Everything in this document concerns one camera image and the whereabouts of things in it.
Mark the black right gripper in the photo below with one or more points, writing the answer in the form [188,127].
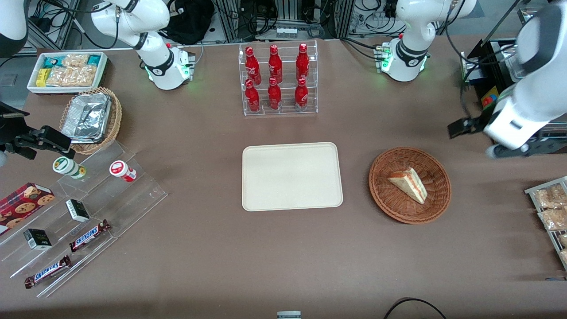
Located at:
[9,131]

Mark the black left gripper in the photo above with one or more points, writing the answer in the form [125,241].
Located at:
[470,124]

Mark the triangle sandwich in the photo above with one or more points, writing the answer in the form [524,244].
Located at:
[409,185]

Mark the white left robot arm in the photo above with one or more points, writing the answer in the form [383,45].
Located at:
[536,93]

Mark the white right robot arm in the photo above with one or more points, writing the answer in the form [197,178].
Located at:
[155,53]

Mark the aluminium foil tray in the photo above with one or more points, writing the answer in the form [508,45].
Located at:
[86,117]

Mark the light wicker basket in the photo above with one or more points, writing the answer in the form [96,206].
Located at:
[116,119]

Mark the tray of wrapped snacks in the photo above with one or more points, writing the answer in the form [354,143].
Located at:
[531,191]

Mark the round brown wicker basket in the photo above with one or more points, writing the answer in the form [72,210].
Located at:
[394,208]

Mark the cream rectangular tray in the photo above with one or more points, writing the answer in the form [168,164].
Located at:
[292,176]

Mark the green lid white cup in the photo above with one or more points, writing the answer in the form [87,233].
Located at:
[66,166]

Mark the colourful card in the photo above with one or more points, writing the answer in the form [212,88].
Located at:
[490,98]

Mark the yellow snack packet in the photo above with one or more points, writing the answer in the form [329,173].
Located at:
[41,77]

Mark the large clear cracker bag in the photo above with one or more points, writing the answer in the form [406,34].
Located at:
[73,76]

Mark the black equipment stand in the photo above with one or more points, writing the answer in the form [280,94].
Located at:
[489,66]

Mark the red lid white cup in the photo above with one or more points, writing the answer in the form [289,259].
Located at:
[122,170]

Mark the small black box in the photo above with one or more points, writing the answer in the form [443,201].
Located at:
[37,239]
[77,211]

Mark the red cookie box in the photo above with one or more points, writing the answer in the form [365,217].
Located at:
[22,206]

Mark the teal snack packet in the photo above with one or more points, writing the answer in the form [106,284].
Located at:
[94,60]
[54,62]

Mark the small clear cracker bag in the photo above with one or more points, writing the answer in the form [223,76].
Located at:
[75,60]

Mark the white snack bin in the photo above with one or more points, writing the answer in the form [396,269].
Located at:
[104,66]

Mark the clear acrylic stepped display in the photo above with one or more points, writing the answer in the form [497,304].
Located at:
[133,199]

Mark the brown Snickers bar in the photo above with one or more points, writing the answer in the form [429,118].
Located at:
[48,271]
[88,236]

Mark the clear bag of crackers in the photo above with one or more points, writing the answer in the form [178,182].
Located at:
[564,257]
[551,197]
[563,240]
[553,219]

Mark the red cola bottle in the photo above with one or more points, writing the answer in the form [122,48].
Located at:
[275,65]
[301,95]
[302,64]
[252,98]
[274,95]
[253,66]

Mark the clear acrylic bottle rack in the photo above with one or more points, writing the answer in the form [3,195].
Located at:
[285,95]

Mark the black bag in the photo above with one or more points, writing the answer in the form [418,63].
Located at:
[190,22]

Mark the white power strip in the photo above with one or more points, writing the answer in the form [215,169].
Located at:
[286,32]

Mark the grey device edge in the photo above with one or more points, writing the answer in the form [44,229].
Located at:
[289,315]

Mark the dark right wrist camera mount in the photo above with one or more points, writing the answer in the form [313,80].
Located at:
[17,150]

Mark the dark wrist camera mount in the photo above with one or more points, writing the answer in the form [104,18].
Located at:
[531,149]
[17,150]

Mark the dark left wrist camera mount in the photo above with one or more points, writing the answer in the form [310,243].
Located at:
[531,149]

